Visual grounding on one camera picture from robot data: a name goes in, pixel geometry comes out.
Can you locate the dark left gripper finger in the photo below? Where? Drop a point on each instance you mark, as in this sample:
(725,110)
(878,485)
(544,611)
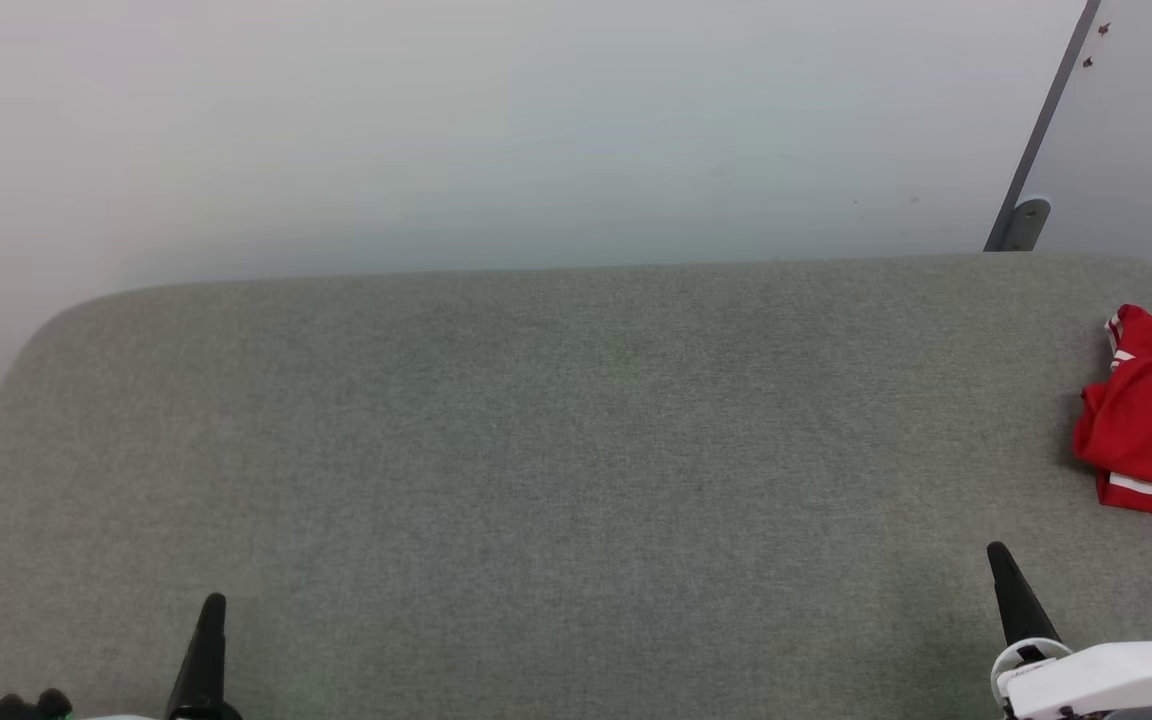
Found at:
(204,670)

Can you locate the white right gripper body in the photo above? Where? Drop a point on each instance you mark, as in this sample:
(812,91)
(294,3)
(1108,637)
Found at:
(1106,680)

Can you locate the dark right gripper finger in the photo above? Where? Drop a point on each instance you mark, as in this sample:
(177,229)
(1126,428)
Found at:
(1021,605)

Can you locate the grey metal floor bracket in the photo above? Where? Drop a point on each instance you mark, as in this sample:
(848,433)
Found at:
(1028,225)

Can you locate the grey slanted door post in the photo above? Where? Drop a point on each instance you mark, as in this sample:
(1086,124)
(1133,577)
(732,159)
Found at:
(1046,120)

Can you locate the grey fabric sofa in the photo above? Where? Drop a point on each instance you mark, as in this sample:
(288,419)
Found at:
(536,480)

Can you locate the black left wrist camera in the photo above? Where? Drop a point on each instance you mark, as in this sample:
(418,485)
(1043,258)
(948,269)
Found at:
(26,706)

